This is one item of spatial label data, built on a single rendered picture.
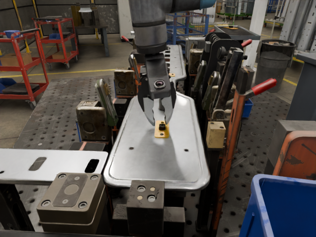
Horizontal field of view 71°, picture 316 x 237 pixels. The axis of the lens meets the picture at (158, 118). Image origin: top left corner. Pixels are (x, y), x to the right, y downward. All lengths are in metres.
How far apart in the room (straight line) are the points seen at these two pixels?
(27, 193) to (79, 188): 0.59
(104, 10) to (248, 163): 7.62
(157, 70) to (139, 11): 0.12
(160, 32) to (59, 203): 0.37
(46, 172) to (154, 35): 0.36
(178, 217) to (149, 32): 0.36
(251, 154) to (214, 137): 0.58
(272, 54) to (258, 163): 2.69
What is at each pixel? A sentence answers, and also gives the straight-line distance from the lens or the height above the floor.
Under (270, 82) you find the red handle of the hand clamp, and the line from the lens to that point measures 0.58.
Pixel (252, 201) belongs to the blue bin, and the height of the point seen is 1.14.
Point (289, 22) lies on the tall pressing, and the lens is 5.52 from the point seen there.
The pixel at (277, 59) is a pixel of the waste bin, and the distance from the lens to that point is 3.61.
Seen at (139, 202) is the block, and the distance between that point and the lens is 0.31.
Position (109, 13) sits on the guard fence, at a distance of 8.23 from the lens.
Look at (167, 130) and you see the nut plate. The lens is 0.59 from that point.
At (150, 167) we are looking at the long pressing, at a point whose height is 1.00.
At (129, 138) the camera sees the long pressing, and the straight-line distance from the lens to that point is 0.57.
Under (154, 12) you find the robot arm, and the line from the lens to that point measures 0.50.
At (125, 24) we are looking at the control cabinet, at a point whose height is 0.53.
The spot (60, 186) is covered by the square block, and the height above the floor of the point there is 1.06.
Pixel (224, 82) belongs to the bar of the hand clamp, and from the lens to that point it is 0.54.
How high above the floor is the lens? 1.32
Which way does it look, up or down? 29 degrees down
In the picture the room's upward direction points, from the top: straight up
